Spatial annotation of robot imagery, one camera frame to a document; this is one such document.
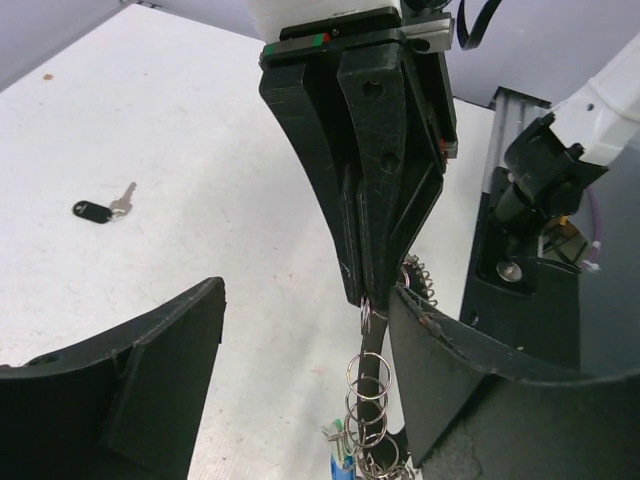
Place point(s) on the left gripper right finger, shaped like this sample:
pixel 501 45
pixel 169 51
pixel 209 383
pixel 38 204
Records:
pixel 478 409

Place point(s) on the blue capped key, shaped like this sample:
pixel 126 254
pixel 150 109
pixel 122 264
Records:
pixel 344 469

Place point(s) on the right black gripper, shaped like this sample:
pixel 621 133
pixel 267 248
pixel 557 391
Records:
pixel 392 70

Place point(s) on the black capped key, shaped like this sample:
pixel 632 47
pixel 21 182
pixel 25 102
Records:
pixel 101 214

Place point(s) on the green capped key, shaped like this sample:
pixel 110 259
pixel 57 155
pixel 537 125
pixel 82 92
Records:
pixel 335 434

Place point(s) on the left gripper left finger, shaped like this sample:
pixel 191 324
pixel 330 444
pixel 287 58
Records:
pixel 124 404

